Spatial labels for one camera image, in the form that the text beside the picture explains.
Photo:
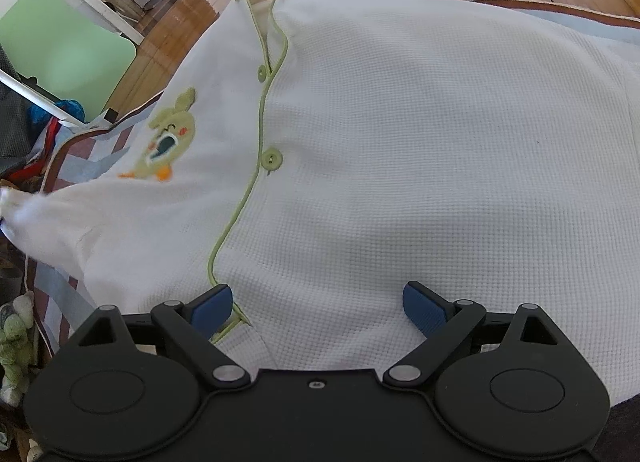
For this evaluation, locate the red patterned cloth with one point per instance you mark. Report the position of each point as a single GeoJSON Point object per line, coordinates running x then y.
{"type": "Point", "coordinates": [35, 170]}

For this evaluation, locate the checkered mat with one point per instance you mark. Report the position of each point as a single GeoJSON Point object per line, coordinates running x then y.
{"type": "Point", "coordinates": [75, 162]}

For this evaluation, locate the dark grey bag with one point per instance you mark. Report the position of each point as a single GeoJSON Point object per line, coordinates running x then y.
{"type": "Point", "coordinates": [12, 112]}

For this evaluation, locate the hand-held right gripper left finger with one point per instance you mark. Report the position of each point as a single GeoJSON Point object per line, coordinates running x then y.
{"type": "Point", "coordinates": [212, 309]}

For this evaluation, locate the blue cloth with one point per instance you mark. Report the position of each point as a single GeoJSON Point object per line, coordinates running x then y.
{"type": "Point", "coordinates": [65, 107]}

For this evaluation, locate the green folding table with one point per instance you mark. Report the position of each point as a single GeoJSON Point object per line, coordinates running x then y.
{"type": "Point", "coordinates": [65, 52]}

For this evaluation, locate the pale green fuzzy toy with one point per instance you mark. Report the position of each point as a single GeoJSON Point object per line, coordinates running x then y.
{"type": "Point", "coordinates": [15, 337]}

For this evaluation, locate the white pajama shirt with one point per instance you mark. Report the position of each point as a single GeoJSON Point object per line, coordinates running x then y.
{"type": "Point", "coordinates": [400, 142]}

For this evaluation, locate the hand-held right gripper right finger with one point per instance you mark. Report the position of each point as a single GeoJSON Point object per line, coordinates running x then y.
{"type": "Point", "coordinates": [425, 307]}

